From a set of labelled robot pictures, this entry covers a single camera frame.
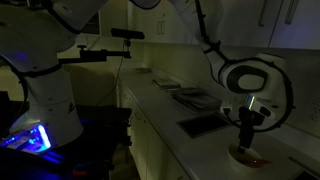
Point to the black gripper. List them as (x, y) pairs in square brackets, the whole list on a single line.
[(248, 119)]

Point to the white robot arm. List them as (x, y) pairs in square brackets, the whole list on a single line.
[(32, 37)]

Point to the black square countertop opening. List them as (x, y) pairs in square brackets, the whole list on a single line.
[(203, 125)]

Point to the flat grey countertop tile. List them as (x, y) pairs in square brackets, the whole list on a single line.
[(166, 83)]

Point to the small flat countertop item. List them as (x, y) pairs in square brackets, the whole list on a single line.
[(142, 70)]

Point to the white bowl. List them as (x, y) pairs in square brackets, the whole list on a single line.
[(248, 162)]

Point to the white lower cabinet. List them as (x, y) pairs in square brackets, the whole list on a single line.
[(153, 159)]

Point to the white upper cabinets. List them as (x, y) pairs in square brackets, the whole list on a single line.
[(292, 24)]

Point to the black camera on mount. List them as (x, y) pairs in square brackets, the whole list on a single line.
[(127, 34)]

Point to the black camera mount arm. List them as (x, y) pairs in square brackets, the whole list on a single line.
[(88, 56)]

